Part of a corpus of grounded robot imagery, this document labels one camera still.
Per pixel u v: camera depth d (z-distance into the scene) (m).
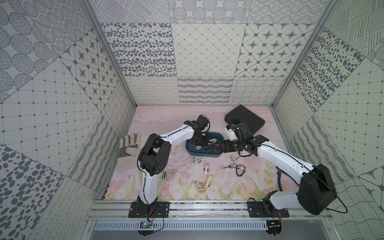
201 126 0.76
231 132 0.77
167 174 0.86
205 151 0.91
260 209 0.73
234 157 0.90
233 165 0.90
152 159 0.53
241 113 1.12
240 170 0.87
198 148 0.95
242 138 0.66
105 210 0.75
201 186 0.81
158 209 0.73
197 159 0.89
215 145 0.96
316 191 0.41
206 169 0.85
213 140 0.98
